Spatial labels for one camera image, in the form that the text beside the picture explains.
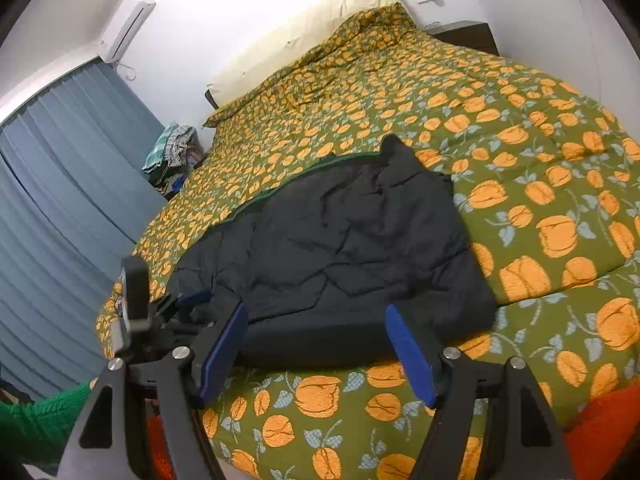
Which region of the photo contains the black puffer jacket green trim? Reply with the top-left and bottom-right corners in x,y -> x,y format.
167,136 -> 497,368

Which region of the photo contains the green sweater left forearm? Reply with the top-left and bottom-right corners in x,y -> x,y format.
1,379 -> 96,469

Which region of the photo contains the pile of clothes beside bed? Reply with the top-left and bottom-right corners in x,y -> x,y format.
142,122 -> 205,200

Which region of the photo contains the orange red blanket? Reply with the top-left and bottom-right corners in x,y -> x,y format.
564,382 -> 639,479

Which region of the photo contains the blue grey curtain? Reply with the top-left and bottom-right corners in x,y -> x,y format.
1,61 -> 164,400

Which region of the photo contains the white air conditioner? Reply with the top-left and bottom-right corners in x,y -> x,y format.
98,0 -> 156,63

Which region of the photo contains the cream pillow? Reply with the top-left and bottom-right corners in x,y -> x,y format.
207,0 -> 401,107

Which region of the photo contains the dark wooden nightstand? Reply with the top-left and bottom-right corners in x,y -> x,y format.
425,21 -> 500,55

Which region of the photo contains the black bed headboard frame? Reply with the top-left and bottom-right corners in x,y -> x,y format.
204,89 -> 219,110

